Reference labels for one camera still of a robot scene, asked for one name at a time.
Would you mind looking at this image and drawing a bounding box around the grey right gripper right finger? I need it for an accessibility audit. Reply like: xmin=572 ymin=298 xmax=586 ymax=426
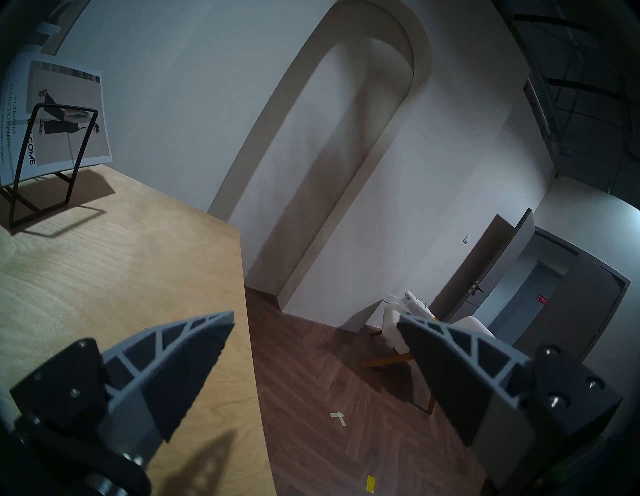
xmin=396 ymin=314 xmax=623 ymax=490

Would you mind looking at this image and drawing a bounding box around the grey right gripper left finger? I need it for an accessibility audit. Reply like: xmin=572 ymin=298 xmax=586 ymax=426
xmin=10 ymin=311 xmax=238 ymax=469

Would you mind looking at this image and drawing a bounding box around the white Welcome book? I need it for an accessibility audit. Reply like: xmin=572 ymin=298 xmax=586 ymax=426
xmin=0 ymin=50 xmax=113 ymax=188

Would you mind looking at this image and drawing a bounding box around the white wooden armchair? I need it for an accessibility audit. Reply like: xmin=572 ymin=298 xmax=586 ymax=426
xmin=362 ymin=290 xmax=496 ymax=416

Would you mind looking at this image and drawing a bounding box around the dark grey door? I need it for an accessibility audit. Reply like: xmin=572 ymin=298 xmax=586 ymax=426
xmin=430 ymin=207 xmax=631 ymax=361

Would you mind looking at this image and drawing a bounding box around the black wire book stand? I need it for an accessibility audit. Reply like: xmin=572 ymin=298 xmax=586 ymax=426
xmin=0 ymin=103 xmax=99 ymax=230

